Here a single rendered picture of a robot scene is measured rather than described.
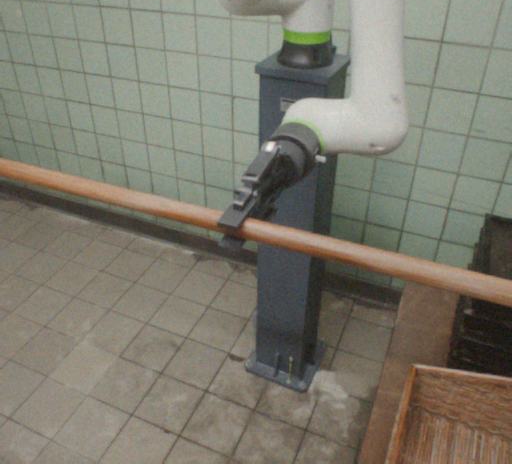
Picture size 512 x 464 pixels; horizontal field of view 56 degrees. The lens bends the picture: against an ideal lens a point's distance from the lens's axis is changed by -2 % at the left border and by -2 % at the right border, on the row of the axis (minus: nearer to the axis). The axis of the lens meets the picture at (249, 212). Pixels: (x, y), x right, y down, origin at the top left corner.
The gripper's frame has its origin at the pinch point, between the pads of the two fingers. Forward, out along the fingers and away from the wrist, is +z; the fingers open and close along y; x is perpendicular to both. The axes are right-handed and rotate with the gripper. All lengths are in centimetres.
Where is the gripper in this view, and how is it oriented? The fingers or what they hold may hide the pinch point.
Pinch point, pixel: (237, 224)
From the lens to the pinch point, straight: 67.3
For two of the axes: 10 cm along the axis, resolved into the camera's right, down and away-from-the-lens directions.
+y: 0.0, 8.3, 5.7
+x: -9.2, -2.2, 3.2
